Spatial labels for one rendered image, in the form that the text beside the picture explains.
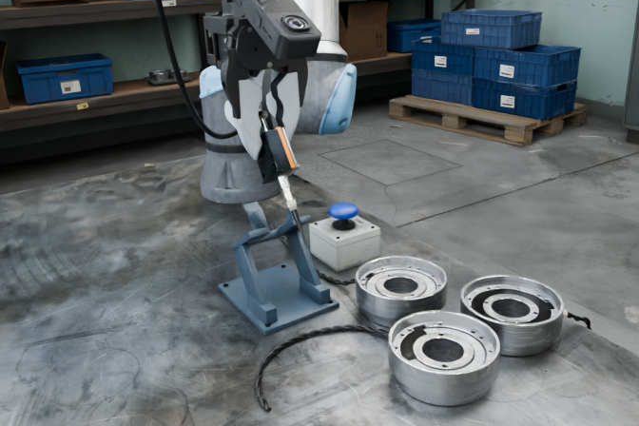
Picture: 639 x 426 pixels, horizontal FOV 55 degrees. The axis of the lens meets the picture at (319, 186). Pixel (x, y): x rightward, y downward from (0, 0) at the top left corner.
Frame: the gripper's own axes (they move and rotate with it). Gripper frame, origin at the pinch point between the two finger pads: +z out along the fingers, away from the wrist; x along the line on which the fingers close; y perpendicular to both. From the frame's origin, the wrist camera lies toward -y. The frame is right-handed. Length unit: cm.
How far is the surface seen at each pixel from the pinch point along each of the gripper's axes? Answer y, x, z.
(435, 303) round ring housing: -14.5, -11.4, 16.9
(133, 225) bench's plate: 34.7, 7.6, 19.7
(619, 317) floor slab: 42, -151, 100
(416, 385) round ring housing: -23.1, -1.0, 17.5
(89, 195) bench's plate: 54, 10, 20
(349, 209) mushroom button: 4.2, -13.2, 12.3
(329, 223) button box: 7.4, -12.0, 15.2
